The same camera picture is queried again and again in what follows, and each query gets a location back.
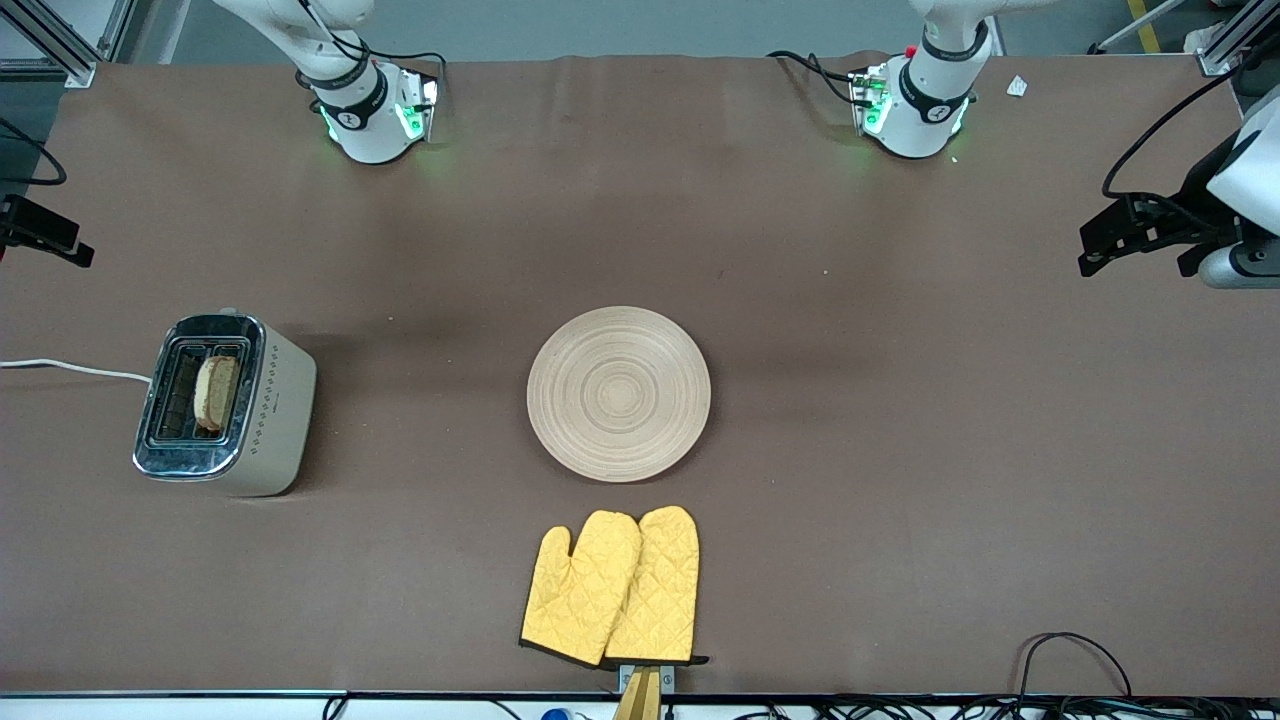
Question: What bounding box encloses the brown bread toast slice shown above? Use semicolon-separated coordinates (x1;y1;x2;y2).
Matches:
193;355;242;433

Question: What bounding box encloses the round light wooden plate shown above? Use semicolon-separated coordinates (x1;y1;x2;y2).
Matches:
527;306;712;483

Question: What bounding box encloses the brown table cover sheet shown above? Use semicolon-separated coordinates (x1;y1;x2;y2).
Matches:
0;52;1280;697

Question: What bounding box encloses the beige chrome two-slot toaster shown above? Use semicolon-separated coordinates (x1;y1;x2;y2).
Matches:
132;312;318;498

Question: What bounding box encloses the yellow quilted oven mitt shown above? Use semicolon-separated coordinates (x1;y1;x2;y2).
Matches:
519;510;642;668
603;505;711;666

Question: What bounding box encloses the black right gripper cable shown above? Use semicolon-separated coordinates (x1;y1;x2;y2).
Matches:
0;117;67;187

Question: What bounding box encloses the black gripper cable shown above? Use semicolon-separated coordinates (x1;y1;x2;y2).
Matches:
1102;55;1280;199
0;117;67;187

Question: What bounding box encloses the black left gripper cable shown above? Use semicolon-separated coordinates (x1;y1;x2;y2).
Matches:
1102;55;1280;199

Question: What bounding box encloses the white toaster power cord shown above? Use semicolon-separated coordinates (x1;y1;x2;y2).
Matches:
0;358;152;385

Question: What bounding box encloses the aluminium frame profile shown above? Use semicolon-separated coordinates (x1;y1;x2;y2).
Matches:
1195;0;1280;77
0;0;136;89

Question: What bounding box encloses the black left arm base cable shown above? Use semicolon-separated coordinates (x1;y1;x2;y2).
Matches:
767;49;863;107

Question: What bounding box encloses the black arm base cable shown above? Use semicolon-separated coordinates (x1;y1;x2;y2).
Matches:
767;49;863;107
298;0;448;83

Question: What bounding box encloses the black looped table cable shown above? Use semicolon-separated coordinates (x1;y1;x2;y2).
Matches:
1018;632;1133;701

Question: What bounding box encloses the black right arm base cable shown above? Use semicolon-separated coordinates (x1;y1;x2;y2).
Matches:
298;0;448;83

